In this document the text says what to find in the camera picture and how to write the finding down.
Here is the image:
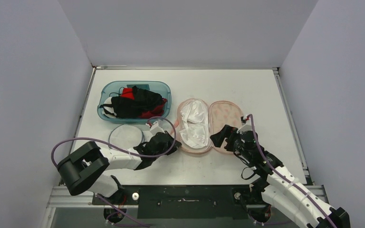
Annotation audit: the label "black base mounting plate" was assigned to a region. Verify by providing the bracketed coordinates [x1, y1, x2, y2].
[92, 185, 271, 221]

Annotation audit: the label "teal plastic bin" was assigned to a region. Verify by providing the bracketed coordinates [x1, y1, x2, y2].
[97, 81, 172, 124]

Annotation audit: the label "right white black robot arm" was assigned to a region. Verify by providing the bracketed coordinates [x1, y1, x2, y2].
[210, 125, 351, 228]

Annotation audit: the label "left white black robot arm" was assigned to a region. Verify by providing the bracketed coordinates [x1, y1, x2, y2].
[54, 132, 182, 205]

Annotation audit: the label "white black bra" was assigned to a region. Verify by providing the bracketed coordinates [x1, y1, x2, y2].
[99, 97, 116, 119]

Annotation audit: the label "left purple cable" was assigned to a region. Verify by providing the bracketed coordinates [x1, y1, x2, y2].
[50, 117, 177, 169]

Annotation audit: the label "purple cable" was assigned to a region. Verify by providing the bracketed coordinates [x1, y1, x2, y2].
[50, 117, 177, 169]
[247, 114, 339, 228]

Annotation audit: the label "white satin bra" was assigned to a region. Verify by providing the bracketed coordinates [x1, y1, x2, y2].
[177, 98, 210, 151]

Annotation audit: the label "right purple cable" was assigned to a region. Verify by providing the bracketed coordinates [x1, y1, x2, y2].
[247, 114, 339, 228]

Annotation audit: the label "dark red lace bra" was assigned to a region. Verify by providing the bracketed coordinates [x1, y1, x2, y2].
[138, 98, 167, 119]

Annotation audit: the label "peach floral padded bra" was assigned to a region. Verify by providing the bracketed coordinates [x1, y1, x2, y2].
[174, 101, 243, 155]

